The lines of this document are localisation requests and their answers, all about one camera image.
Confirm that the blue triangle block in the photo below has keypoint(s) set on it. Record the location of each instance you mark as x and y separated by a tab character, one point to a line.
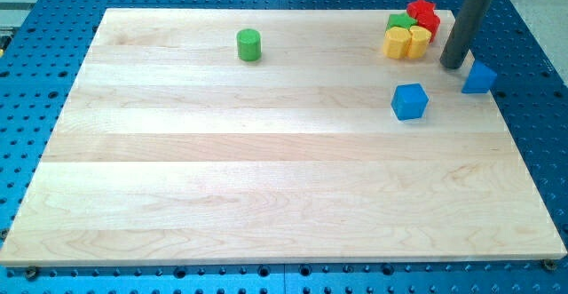
480	79

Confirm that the blue cube block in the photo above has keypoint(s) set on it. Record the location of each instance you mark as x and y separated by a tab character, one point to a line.
409	101

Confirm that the wooden board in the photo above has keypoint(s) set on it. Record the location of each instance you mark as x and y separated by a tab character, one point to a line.
171	150

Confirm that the green cylinder block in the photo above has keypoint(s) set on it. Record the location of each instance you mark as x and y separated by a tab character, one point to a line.
249	46

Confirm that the yellow hexagon block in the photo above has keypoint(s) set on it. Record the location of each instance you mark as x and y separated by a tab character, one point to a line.
396	42

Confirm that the green star block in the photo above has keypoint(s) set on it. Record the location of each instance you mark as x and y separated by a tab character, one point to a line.
401	20

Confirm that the yellow pentagon block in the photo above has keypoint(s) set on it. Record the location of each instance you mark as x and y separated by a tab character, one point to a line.
419	43

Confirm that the red star block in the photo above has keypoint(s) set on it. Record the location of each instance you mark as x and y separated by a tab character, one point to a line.
417	7

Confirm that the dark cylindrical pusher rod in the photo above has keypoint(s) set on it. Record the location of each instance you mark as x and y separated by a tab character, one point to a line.
466	25

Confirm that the blue perforated table plate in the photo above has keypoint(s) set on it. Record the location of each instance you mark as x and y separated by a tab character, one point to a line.
43	57

